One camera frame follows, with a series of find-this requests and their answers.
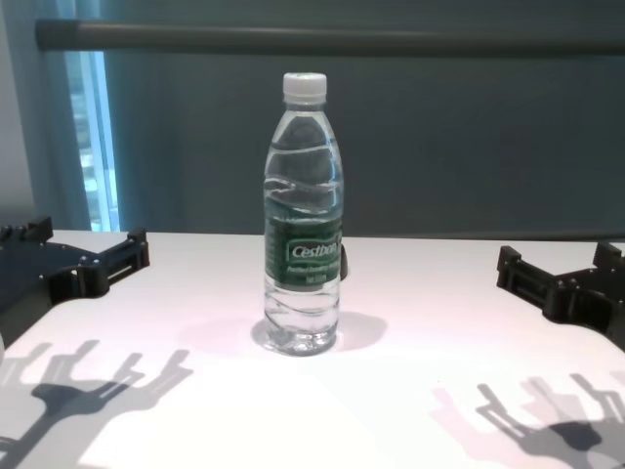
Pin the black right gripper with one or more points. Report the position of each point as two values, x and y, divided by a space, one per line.
605 298

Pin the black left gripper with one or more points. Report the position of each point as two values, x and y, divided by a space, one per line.
29 273

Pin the clear water bottle green label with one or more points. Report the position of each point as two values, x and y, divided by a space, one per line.
303 195

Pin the green YES button black base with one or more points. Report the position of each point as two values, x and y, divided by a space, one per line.
345 261

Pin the grey handrail bar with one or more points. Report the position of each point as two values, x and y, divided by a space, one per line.
293 39

